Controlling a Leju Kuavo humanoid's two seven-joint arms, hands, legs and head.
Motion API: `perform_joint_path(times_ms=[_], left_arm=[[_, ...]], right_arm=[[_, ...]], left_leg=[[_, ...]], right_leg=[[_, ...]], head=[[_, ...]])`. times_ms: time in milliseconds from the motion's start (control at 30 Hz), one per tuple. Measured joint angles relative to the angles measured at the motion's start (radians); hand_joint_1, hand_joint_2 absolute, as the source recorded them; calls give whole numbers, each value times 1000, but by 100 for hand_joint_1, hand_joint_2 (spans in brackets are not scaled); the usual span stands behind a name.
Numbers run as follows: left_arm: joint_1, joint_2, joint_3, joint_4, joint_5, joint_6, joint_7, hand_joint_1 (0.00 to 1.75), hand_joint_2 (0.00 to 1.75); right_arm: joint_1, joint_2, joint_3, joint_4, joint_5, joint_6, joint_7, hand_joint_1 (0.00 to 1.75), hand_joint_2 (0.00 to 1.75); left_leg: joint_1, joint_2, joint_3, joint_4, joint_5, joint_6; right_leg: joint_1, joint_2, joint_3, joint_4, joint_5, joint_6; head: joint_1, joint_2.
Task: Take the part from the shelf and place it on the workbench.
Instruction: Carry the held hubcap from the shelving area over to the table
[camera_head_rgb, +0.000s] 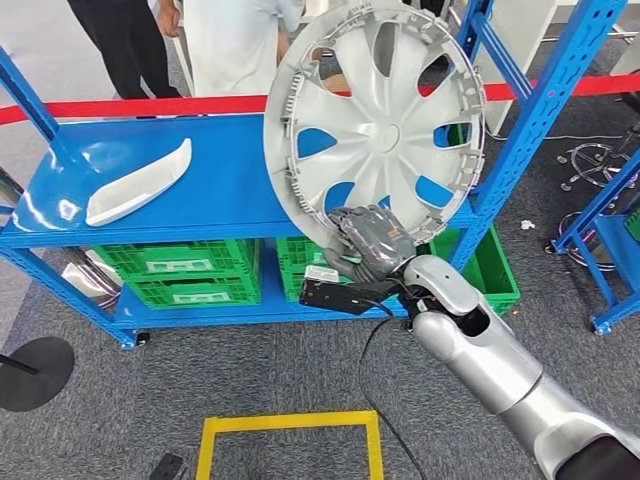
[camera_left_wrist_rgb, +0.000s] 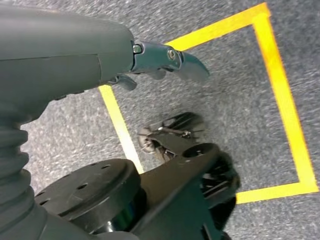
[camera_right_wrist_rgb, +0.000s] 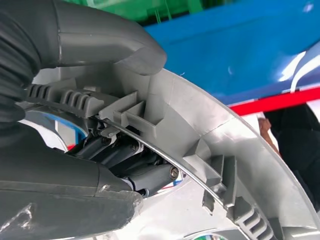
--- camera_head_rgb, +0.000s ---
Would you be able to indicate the silver wheel hubcap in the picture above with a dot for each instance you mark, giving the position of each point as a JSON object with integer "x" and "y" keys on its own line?
{"x": 385, "y": 139}

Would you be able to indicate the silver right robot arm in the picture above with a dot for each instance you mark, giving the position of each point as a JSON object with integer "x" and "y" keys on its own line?
{"x": 480, "y": 358}

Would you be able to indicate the blue metal shelf rack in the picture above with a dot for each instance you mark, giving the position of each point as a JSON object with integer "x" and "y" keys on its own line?
{"x": 215, "y": 179}
{"x": 615, "y": 245}

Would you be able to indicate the white curved plastic part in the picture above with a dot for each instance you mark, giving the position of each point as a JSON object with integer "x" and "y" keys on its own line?
{"x": 135, "y": 189}

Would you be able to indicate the person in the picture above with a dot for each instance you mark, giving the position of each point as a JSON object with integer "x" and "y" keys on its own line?
{"x": 125, "y": 46}
{"x": 235, "y": 46}

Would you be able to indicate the open-top green plastic crate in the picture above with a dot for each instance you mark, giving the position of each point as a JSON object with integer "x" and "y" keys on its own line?
{"x": 495, "y": 285}

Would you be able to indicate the red barrier belt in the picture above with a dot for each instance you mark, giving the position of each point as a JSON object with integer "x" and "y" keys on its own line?
{"x": 150, "y": 106}

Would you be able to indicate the white paper scrap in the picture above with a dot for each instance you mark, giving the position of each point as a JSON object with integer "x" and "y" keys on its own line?
{"x": 527, "y": 225}

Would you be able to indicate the white desk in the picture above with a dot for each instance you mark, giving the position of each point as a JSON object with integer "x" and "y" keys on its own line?
{"x": 520, "y": 46}

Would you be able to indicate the chrome stool base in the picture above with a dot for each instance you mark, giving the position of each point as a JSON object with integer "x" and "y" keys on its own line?
{"x": 580, "y": 255}

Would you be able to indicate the chrome stool with black seat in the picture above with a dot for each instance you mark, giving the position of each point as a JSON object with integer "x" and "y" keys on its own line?
{"x": 595, "y": 166}

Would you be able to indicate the black round-base stand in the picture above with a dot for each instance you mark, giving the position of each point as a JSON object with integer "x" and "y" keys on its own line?
{"x": 40, "y": 371}

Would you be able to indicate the chrome stanchion post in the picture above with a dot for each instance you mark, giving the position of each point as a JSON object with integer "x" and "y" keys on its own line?
{"x": 80, "y": 278}

